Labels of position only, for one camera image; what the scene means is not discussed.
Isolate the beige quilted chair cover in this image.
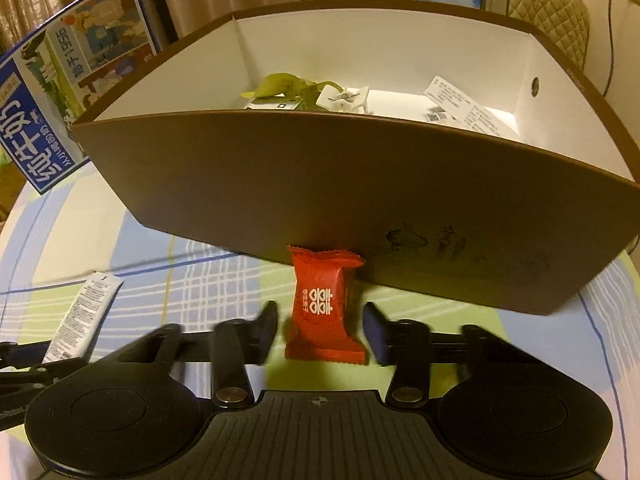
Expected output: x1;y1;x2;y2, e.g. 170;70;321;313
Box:
508;0;590;70

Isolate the green white medicine box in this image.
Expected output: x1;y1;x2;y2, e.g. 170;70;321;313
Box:
245;96;303;110

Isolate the brown cardboard box white inside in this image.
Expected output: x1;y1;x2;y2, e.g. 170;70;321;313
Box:
73;0;639;314

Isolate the dark blue milk carton box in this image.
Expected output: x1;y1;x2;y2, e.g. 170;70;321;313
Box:
1;0;157;193

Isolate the red candy wrapper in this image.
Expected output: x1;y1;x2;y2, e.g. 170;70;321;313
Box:
285;246;367;365

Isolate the white cream tube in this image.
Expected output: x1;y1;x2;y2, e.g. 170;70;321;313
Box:
41;272;124;364

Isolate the plaid tablecloth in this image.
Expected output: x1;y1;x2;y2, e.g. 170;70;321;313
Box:
1;166;639;479

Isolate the white long carton box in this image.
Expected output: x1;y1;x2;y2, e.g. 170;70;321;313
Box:
424;76;521;142

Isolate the yellow snack packet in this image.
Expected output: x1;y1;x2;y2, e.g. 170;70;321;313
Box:
241;73;344;101

